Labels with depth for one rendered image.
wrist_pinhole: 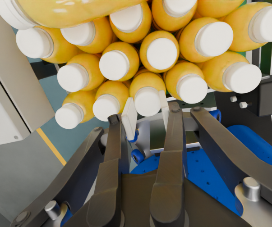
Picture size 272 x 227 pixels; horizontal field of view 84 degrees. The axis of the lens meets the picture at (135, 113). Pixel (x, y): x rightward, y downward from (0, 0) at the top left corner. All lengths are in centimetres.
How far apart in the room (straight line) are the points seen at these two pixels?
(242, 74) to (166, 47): 11
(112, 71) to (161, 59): 7
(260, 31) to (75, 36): 23
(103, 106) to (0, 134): 18
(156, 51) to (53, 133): 167
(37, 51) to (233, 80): 27
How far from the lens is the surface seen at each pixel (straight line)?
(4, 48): 34
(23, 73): 35
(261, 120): 155
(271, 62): 39
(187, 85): 23
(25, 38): 27
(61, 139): 182
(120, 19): 22
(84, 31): 23
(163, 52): 22
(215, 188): 34
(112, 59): 22
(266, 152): 121
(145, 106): 22
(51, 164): 211
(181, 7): 22
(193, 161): 38
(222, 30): 23
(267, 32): 26
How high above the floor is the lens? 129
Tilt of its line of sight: 66 degrees down
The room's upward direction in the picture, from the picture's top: 169 degrees counter-clockwise
